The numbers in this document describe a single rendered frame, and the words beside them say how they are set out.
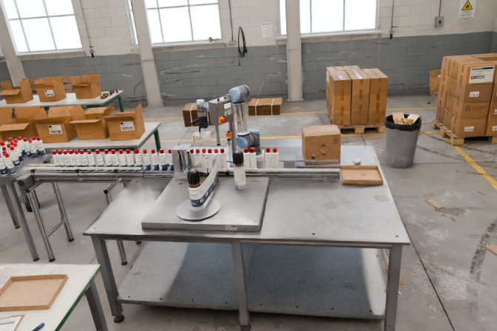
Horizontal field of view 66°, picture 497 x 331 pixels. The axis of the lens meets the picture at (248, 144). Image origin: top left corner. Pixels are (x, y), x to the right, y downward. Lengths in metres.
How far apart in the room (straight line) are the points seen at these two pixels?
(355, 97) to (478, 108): 1.69
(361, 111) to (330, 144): 3.16
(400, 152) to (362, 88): 1.49
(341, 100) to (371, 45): 2.48
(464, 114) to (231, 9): 4.84
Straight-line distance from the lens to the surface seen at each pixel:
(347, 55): 8.42
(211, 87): 8.65
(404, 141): 5.13
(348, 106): 6.29
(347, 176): 3.15
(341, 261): 3.25
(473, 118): 6.13
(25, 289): 2.60
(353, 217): 2.64
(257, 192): 2.83
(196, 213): 2.64
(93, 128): 4.81
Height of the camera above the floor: 2.25
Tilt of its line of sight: 22 degrees down
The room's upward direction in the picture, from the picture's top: 5 degrees counter-clockwise
